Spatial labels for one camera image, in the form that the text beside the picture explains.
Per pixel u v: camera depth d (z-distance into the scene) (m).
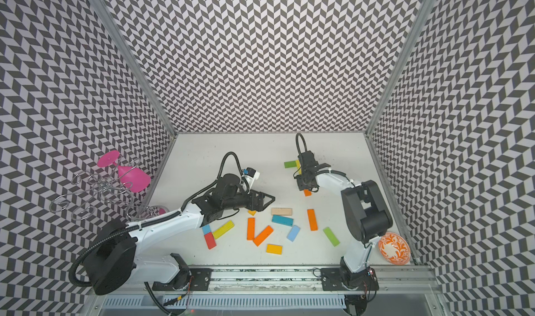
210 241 0.82
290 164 1.05
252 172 0.73
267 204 0.72
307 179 0.67
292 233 0.84
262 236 0.83
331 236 0.84
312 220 0.87
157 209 0.99
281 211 0.90
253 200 0.69
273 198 0.76
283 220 0.87
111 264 0.40
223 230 0.85
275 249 0.81
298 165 1.05
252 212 0.89
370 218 0.47
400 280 0.75
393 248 0.80
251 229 0.84
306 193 0.94
